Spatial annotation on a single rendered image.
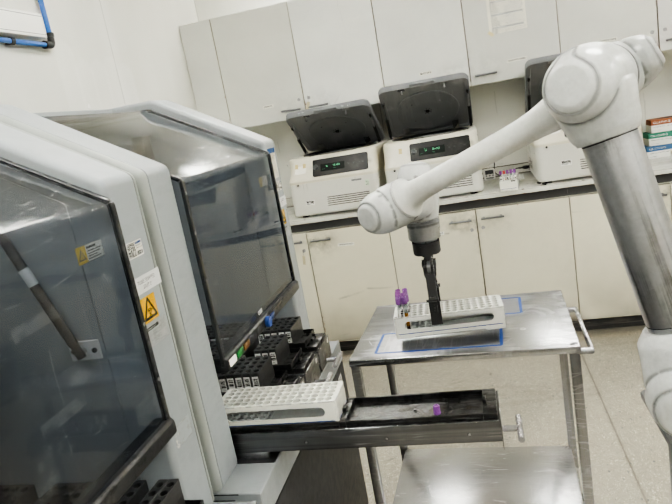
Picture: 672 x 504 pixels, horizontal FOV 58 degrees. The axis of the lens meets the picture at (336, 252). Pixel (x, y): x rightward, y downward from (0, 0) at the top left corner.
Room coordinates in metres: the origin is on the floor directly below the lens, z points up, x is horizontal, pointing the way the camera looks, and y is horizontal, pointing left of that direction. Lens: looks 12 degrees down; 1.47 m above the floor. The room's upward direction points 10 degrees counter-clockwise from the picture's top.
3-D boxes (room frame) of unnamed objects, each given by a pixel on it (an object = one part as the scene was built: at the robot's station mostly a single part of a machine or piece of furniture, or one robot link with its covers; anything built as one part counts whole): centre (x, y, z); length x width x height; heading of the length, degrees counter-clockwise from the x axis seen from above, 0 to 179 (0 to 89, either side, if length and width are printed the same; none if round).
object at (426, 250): (1.61, -0.25, 1.06); 0.08 x 0.07 x 0.09; 169
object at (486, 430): (1.29, 0.02, 0.78); 0.73 x 0.14 x 0.09; 76
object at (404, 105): (3.79, -0.70, 1.24); 0.62 x 0.56 x 0.69; 166
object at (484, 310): (1.61, -0.28, 0.88); 0.30 x 0.10 x 0.06; 79
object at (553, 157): (3.58, -1.53, 1.25); 0.62 x 0.56 x 0.69; 165
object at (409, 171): (1.60, -0.24, 1.24); 0.13 x 0.11 x 0.16; 138
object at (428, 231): (1.61, -0.24, 1.13); 0.09 x 0.09 x 0.06
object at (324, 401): (1.33, 0.19, 0.83); 0.30 x 0.10 x 0.06; 76
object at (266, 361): (1.50, 0.25, 0.85); 0.12 x 0.02 x 0.06; 166
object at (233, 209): (1.64, 0.46, 1.28); 0.61 x 0.51 x 0.63; 166
